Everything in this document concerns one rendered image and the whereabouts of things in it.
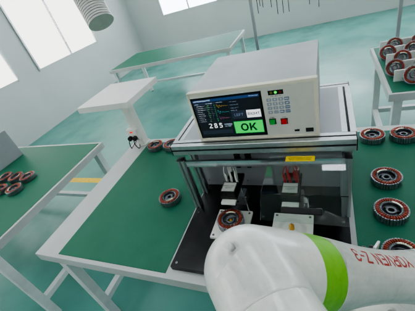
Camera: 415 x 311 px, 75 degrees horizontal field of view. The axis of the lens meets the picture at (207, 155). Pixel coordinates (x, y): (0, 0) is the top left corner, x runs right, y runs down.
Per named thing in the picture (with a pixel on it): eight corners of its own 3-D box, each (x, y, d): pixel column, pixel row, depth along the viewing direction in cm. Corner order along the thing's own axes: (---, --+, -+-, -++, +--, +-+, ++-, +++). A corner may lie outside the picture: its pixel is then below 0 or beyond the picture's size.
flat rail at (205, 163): (346, 166, 90) (347, 158, 89) (183, 166, 115) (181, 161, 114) (346, 163, 91) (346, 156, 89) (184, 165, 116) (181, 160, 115)
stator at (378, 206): (393, 231, 95) (394, 224, 93) (365, 212, 104) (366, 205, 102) (417, 216, 97) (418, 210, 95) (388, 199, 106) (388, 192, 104)
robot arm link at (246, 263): (206, 358, 30) (254, 282, 26) (182, 265, 41) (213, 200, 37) (322, 344, 38) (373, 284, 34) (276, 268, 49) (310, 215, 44)
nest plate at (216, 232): (246, 242, 106) (245, 240, 105) (210, 238, 112) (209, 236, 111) (253, 213, 117) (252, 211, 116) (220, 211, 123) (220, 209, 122)
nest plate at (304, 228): (312, 250, 96) (312, 247, 95) (269, 245, 102) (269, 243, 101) (314, 216, 107) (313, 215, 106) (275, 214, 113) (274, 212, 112)
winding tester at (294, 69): (320, 136, 90) (317, 76, 79) (201, 141, 108) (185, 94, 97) (320, 86, 119) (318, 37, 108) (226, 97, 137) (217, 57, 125)
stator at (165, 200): (160, 197, 145) (157, 192, 143) (180, 189, 146) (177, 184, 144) (162, 211, 136) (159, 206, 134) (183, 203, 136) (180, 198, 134)
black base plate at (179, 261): (356, 300, 81) (356, 297, 80) (171, 269, 107) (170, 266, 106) (346, 190, 116) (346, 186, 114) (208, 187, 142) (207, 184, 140)
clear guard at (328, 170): (349, 227, 73) (349, 211, 69) (260, 220, 82) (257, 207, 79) (343, 153, 96) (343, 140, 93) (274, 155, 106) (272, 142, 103)
